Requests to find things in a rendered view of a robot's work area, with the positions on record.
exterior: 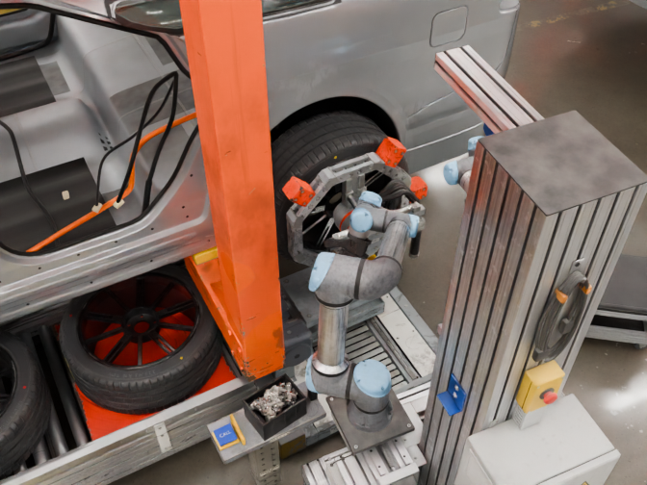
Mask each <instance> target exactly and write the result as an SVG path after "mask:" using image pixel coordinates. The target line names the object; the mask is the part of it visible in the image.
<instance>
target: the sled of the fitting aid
mask: <svg viewBox="0 0 647 485"><path fill-rule="evenodd" d="M280 294H281V295H282V297H283V299H284V300H285V302H286V303H287V305H288V306H289V308H290V311H289V313H290V314H291V316H292V317H293V318H299V316H298V314H297V312H296V311H295V309H294V307H293V306H292V304H291V303H290V301H289V300H288V298H287V297H286V295H285V293H283V291H282V290H281V288H280ZM384 307H385V301H384V300H383V299H382V297H380V298H377V299H374V300H372V301H369V302H367V303H365V304H362V305H360V306H358V307H355V308H353V309H351V310H349V313H348V325H347V328H348V327H351V326H353V325H355V324H357V323H359V322H361V321H363V320H366V319H369V318H372V317H374V316H376V315H379V314H381V313H383V312H384ZM308 329H309V330H310V331H311V334H312V341H313V343H314V342H316V341H317V340H318V333H319V324H318V323H317V324H315V325H313V326H310V327H308Z"/></svg>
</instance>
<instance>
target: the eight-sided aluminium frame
mask: <svg viewBox="0 0 647 485"><path fill-rule="evenodd" d="M373 170H378V171H380V172H382V173H384V174H385V175H387V176H389V177H391V178H393V179H399V180H402V181H403V182H404V183H405V185H406V186H407V187H408V188H410V187H411V184H412V183H411V177H410V176H409V175H408V174H407V173H406V172H405V171H404V169H402V168H401V167H398V166H396V167H391V166H387V165H386V164H385V162H384V161H383V160H382V159H381V158H380V157H379V156H378V155H377V154H376V153H374V152H371V153H366V155H363V156H360V157H357V158H354V159H351V160H349V161H346V162H343V163H340V164H338V165H335V166H331V167H329V166H328V167H327V168H325V169H323V170H322V171H321V172H320V173H319V174H317V177H316V178H315V179H314V180H313V182H312V183H311V184H310V185H309V186H310V187H311V188H312V190H313V191H314V192H315V193H316V195H315V196H314V197H313V198H312V200H311V201H310V202H309V203H308V204H307V206H306V207H303V206H300V205H298V204H297V203H295V204H294V205H293V206H292V207H290V209H289V211H288V212H287V213H286V219H287V235H288V246H287V247H288V252H289V253H290V255H291V256H292V258H293V259H294V261H295V262H298V263H299V264H304V265H307V266H309V267H312V268H313V267H314V265H315V262H316V259H317V257H318V255H319V254H318V253H315V252H313V251H310V250H307V249H304V248H303V241H302V222H303V221H304V220H305V219H306V217H307V216H308V215H309V214H310V213H311V211H312V210H313V209H314V208H315V207H316V205H317V204H318V203H319V202H320V201H321V199H322V198H323V197H324V196H325V195H326V193H327V192H328V191H329V190H330V189H331V187H332V186H334V185H336V184H339V183H341V182H344V181H346V180H348V179H350V178H354V177H357V176H359V175H361V174H365V173H368V172H371V171H373ZM408 203H409V200H408V199H407V198H406V197H405V195H403V196H401V197H399V198H396V199H393V208H392V210H397V209H400V208H403V207H405V206H408Z"/></svg>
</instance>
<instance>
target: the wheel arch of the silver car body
mask: <svg viewBox="0 0 647 485"><path fill-rule="evenodd" d="M338 110H346V111H353V112H357V113H360V114H362V115H365V116H367V117H368V118H370V119H371V120H372V121H373V122H374V123H375V124H376V125H377V126H378V127H379V128H380V129H381V130H382V131H383V132H384V133H385V134H386V135H387V136H388V137H390V138H393V139H396V140H398V141H399V142H400V143H401V144H402V145H403V143H402V137H401V131H400V128H399V126H398V123H397V122H396V120H395V119H394V118H393V116H392V115H391V114H390V113H389V112H388V111H387V110H386V109H385V108H384V107H383V106H382V105H380V104H379V103H377V102H375V101H374V100H372V99H370V98H367V97H363V96H359V95H350V94H343V95H334V96H328V97H325V98H322V99H319V100H316V101H313V102H311V103H308V104H306V105H304V106H302V107H300V108H298V109H297V110H295V111H293V112H292V113H290V114H289V115H287V116H285V117H284V118H283V119H281V120H280V121H279V122H278V123H279V124H282V125H283V126H284V133H285V131H287V130H288V129H291V127H292V126H294V125H295V124H298V123H299V122H300V121H302V120H304V119H305V118H307V117H310V116H312V115H317V114H320V113H324V112H330V111H338ZM278 123H276V124H275V125H274V126H273V127H272V128H271V129H270V134H271V130H272V129H273V128H274V127H275V126H276V125H277V124H278Z"/></svg>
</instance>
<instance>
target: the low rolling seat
mask: <svg viewBox="0 0 647 485"><path fill-rule="evenodd" d="M585 336H586V338H594V339H602V340H610V341H617V342H624V343H632V344H634V346H635V348H636V349H644V348H646V347H647V257H643V256H635V255H627V254H620V256H619V258H618V260H617V263H616V265H615V267H614V270H613V272H612V275H611V277H610V279H609V281H608V284H607V287H606V289H605V291H604V294H603V296H602V298H601V301H600V303H599V305H598V308H597V310H596V312H595V315H594V317H593V319H592V322H591V323H590V325H589V328H588V330H587V333H586V335H585Z"/></svg>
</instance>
